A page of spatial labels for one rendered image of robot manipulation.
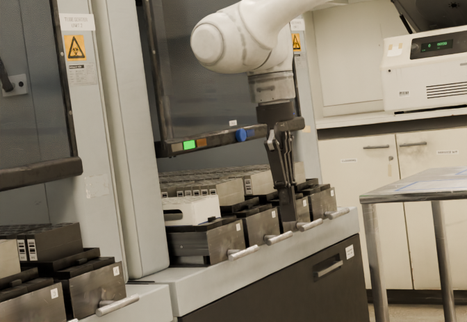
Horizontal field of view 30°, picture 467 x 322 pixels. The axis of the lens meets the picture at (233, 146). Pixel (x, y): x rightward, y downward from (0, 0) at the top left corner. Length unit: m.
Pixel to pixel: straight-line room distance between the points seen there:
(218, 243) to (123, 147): 0.28
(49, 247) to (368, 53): 3.47
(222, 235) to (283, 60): 0.39
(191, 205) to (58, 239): 0.36
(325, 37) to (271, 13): 3.38
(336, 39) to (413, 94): 0.96
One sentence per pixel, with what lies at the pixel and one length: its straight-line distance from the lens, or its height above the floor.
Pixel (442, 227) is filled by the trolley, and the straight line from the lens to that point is 2.33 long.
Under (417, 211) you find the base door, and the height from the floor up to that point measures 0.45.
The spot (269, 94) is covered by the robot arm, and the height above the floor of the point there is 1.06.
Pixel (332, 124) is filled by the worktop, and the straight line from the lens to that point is 4.19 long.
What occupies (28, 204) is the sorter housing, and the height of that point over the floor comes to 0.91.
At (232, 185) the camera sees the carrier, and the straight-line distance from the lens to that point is 1.98.
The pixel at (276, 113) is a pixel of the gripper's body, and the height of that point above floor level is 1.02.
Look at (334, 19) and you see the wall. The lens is 4.89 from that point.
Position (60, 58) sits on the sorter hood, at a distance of 1.58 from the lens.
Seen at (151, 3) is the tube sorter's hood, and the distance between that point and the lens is 1.82.
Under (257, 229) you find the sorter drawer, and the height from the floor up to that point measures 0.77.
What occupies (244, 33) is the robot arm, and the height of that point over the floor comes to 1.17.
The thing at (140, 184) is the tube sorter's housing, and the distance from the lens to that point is 1.74.
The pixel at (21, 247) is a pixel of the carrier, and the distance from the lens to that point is 1.53.
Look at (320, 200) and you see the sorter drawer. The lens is 2.19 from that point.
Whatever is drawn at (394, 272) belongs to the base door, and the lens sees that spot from 4.21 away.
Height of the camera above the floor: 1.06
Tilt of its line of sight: 3 degrees down
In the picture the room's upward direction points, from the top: 7 degrees counter-clockwise
